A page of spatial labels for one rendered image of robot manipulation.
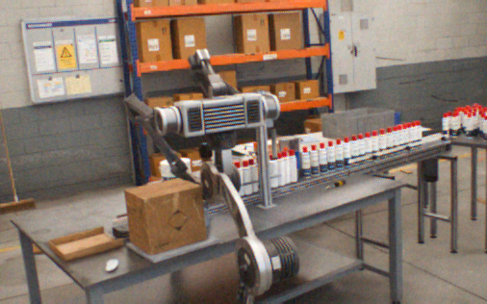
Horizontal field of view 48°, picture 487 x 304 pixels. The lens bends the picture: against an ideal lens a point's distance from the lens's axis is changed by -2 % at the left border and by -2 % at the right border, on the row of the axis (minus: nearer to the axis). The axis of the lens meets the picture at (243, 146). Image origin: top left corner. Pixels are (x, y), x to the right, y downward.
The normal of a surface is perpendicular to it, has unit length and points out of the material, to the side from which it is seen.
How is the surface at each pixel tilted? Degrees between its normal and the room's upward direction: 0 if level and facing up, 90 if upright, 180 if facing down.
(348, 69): 90
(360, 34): 90
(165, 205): 90
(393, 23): 90
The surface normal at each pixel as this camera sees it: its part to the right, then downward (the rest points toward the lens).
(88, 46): 0.43, 0.11
